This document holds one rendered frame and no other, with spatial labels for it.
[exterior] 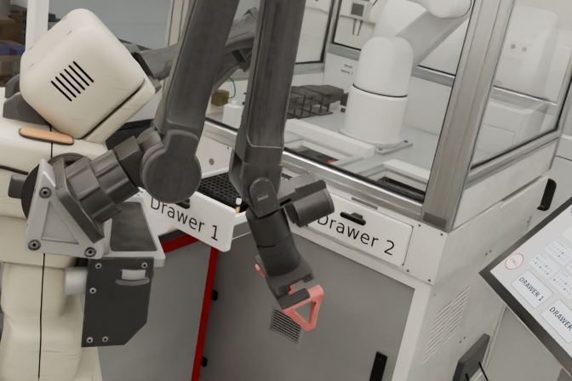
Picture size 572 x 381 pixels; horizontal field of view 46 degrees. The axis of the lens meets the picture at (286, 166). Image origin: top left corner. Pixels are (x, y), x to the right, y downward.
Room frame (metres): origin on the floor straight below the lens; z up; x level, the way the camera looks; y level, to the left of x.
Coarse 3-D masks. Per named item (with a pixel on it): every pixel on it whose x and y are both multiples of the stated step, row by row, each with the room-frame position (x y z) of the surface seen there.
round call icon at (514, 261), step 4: (516, 252) 1.29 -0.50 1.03; (512, 256) 1.28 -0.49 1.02; (516, 256) 1.28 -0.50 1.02; (520, 256) 1.27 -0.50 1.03; (524, 256) 1.26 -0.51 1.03; (504, 260) 1.28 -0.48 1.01; (508, 260) 1.28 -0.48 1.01; (512, 260) 1.27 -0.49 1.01; (516, 260) 1.27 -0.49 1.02; (520, 260) 1.26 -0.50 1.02; (524, 260) 1.25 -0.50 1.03; (504, 264) 1.27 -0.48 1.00; (508, 264) 1.27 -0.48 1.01; (512, 264) 1.26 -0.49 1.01; (516, 264) 1.25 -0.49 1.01; (520, 264) 1.25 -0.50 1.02; (508, 268) 1.26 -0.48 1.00; (512, 268) 1.25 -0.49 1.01; (516, 268) 1.25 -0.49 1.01
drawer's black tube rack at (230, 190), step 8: (216, 176) 1.76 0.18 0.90; (224, 176) 1.77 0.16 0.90; (200, 184) 1.68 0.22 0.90; (208, 184) 1.70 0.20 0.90; (216, 184) 1.70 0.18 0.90; (224, 184) 1.71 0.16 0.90; (200, 192) 1.69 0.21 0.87; (224, 192) 1.65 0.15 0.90; (232, 192) 1.66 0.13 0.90; (216, 200) 1.64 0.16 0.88; (240, 208) 1.63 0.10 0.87
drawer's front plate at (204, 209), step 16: (160, 208) 1.59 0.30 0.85; (176, 208) 1.56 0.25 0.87; (192, 208) 1.53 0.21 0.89; (208, 208) 1.50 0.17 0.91; (224, 208) 1.48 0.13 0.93; (176, 224) 1.56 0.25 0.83; (192, 224) 1.53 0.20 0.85; (208, 224) 1.50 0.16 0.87; (224, 224) 1.47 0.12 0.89; (208, 240) 1.50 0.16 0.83; (224, 240) 1.47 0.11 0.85
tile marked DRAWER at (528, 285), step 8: (528, 272) 1.22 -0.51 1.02; (520, 280) 1.21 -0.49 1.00; (528, 280) 1.20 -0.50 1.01; (536, 280) 1.19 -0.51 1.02; (520, 288) 1.19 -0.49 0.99; (528, 288) 1.18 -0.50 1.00; (536, 288) 1.17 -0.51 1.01; (544, 288) 1.16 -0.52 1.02; (528, 296) 1.16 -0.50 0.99; (536, 296) 1.15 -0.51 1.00; (544, 296) 1.14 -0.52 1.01; (536, 304) 1.13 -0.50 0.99
